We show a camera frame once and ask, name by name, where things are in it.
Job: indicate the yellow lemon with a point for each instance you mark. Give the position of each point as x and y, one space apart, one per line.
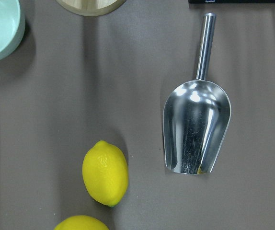
81 222
105 173

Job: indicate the steel ice scoop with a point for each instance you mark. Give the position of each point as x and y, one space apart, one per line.
196 116

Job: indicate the black monitor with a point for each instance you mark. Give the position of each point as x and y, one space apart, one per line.
230 1

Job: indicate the wooden cup stand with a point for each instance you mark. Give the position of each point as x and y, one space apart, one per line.
91 8

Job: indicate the mint green bowl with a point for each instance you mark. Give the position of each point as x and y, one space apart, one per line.
12 26

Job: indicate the yellow lemon upper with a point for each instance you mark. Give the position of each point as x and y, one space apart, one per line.
105 173

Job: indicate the yellow lemon lower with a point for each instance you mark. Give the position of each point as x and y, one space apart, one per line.
81 222

